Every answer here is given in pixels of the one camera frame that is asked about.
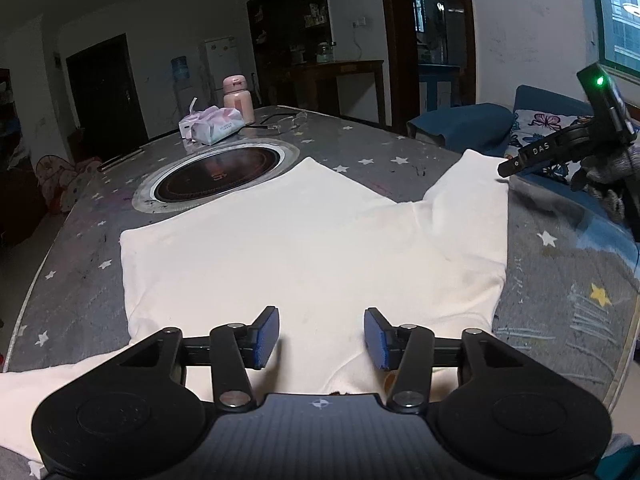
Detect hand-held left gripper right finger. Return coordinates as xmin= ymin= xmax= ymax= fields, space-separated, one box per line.
xmin=364 ymin=308 xmax=526 ymax=409

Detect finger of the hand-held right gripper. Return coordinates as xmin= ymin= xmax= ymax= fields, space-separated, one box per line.
xmin=497 ymin=135 xmax=568 ymax=178

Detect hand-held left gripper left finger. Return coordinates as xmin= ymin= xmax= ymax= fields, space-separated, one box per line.
xmin=117 ymin=306 xmax=279 ymax=409

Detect cream sweater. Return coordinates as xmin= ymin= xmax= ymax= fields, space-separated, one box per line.
xmin=0 ymin=149 xmax=511 ymax=461

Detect person's right hand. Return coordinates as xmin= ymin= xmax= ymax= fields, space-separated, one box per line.
xmin=572 ymin=144 xmax=640 ymax=223

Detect butterfly print cushion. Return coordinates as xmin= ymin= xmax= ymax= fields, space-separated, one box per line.
xmin=507 ymin=109 xmax=596 ymax=186

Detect blue sofa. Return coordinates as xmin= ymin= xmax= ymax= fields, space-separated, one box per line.
xmin=407 ymin=85 xmax=640 ymax=241

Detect small blue cabinet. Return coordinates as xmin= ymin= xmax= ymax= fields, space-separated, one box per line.
xmin=417 ymin=62 xmax=463 ymax=113

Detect round black induction cooktop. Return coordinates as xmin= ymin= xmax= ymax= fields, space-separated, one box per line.
xmin=132 ymin=140 xmax=301 ymax=213

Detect grey star-print table cover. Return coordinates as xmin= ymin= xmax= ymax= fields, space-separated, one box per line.
xmin=0 ymin=105 xmax=640 ymax=411

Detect wooden side desk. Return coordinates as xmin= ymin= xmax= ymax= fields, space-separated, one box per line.
xmin=290 ymin=60 xmax=386 ymax=127

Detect clear eyeglasses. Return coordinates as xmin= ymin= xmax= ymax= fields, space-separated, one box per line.
xmin=272 ymin=112 xmax=314 ymax=134

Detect soft tissue pack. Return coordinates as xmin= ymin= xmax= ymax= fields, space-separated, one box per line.
xmin=179 ymin=97 xmax=246 ymax=145

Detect pink thermos bottle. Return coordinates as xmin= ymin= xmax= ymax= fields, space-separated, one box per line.
xmin=222 ymin=75 xmax=256 ymax=125

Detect floor fan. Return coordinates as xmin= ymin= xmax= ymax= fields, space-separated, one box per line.
xmin=32 ymin=154 xmax=101 ymax=216

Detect white refrigerator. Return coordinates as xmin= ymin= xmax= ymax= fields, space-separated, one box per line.
xmin=202 ymin=36 xmax=241 ymax=106

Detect wooden display cabinet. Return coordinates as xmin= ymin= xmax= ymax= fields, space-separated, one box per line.
xmin=247 ymin=0 xmax=335 ymax=106

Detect water dispenser with blue bottle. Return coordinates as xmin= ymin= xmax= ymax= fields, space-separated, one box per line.
xmin=170 ymin=55 xmax=194 ymax=117

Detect dark wooden door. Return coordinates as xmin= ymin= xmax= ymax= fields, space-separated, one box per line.
xmin=66 ymin=34 xmax=150 ymax=161

